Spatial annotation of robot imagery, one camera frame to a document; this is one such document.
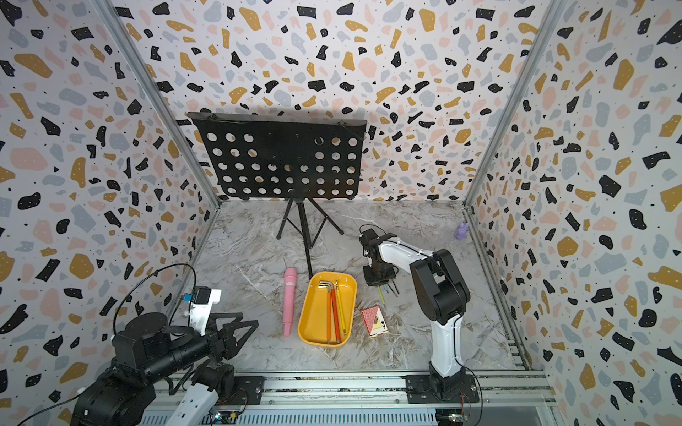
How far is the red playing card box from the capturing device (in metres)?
0.85

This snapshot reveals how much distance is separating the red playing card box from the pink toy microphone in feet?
0.80

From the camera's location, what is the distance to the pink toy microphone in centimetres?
86
